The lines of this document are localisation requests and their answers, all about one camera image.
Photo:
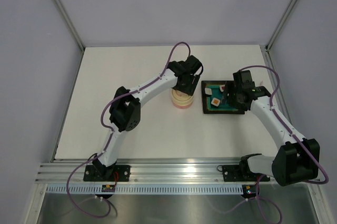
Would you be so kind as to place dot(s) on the right aluminium frame post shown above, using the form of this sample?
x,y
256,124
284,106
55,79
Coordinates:
x,y
282,22

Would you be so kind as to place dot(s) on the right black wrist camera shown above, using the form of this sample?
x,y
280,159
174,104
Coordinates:
x,y
243,79

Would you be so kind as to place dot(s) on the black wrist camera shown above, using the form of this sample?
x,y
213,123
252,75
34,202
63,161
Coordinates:
x,y
243,79
192,64

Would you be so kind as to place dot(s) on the left aluminium frame post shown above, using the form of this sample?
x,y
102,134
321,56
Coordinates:
x,y
69,24

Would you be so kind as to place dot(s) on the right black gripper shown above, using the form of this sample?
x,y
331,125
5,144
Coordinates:
x,y
229,88

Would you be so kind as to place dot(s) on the aluminium rail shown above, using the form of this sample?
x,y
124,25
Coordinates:
x,y
147,171
270,82

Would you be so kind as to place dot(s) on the red centre sushi piece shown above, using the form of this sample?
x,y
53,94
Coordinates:
x,y
222,87

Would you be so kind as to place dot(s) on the black and teal square plate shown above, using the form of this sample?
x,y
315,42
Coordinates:
x,y
212,98

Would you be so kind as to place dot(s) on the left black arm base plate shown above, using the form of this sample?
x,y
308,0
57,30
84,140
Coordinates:
x,y
119,173

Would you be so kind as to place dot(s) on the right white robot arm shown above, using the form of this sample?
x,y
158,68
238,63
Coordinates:
x,y
297,158

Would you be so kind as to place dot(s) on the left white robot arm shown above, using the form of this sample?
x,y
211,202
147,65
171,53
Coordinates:
x,y
123,113

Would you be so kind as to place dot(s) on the aluminium front rail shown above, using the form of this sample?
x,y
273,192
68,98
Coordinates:
x,y
147,171

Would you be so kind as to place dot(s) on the cream lid with pink handle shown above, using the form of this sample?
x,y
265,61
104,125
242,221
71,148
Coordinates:
x,y
175,94

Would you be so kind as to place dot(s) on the white sushi piece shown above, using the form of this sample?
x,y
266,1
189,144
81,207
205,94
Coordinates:
x,y
208,91

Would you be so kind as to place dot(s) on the aluminium frame post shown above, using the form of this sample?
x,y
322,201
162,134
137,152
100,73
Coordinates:
x,y
282,22
69,24

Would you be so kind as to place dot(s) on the pink round lunch box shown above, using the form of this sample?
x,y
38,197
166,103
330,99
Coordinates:
x,y
182,104

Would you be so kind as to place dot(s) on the right side aluminium rail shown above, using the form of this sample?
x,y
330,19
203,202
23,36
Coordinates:
x,y
270,82

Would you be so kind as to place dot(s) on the white slotted cable duct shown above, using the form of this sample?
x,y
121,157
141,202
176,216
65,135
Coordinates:
x,y
147,189

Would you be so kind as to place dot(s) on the orange centre sushi piece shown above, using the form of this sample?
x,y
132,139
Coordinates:
x,y
215,102

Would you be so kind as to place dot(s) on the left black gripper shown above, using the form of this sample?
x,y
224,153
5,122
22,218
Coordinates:
x,y
189,89

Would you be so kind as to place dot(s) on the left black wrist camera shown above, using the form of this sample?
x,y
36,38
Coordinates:
x,y
192,64

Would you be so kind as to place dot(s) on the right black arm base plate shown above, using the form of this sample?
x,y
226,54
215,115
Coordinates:
x,y
237,173

